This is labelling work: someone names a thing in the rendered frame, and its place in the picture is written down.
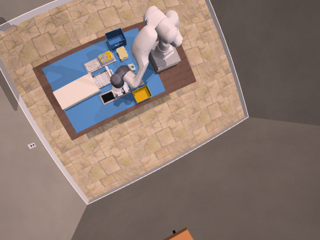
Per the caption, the blue open-top bin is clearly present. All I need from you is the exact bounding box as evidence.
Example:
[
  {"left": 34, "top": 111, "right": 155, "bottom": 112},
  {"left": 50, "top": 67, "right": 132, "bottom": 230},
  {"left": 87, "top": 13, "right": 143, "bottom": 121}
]
[{"left": 105, "top": 28, "right": 127, "bottom": 51}]

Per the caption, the blue bench mat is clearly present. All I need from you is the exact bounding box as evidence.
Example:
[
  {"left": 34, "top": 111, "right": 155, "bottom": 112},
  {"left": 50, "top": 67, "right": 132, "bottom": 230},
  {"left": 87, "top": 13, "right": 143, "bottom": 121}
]
[{"left": 42, "top": 28, "right": 166, "bottom": 133}]

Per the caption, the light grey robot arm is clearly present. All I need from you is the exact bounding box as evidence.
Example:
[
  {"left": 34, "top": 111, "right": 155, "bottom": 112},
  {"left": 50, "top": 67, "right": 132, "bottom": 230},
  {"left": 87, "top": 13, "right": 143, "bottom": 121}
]
[{"left": 110, "top": 6, "right": 183, "bottom": 95}]

